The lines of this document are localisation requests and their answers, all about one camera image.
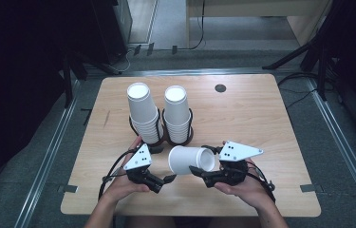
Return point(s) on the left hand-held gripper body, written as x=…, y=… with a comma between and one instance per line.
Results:
x=139, y=158

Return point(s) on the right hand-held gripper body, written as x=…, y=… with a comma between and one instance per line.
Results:
x=235, y=151

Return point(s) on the black double cup holder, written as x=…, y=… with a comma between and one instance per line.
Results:
x=165, y=139

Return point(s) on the person's left hand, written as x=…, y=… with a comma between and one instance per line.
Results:
x=121, y=188

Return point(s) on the person's right hand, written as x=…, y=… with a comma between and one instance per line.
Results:
x=251, y=193

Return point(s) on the stack of white cups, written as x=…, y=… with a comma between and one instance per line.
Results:
x=141, y=107
x=177, y=109

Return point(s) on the black round table grommet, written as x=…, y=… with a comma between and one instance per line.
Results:
x=220, y=88

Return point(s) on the black plug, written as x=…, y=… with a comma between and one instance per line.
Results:
x=137, y=49
x=174, y=49
x=150, y=48

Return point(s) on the black cabinet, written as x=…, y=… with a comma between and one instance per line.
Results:
x=110, y=28

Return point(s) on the black tripod stand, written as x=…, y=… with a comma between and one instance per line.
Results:
x=319, y=44

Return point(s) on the light wooden desk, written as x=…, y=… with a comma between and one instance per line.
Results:
x=254, y=8

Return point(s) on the grey metal bracket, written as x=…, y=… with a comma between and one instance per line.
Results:
x=311, y=188
x=68, y=189

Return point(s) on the metal floor rail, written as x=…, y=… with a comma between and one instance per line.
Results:
x=340, y=139
x=46, y=164

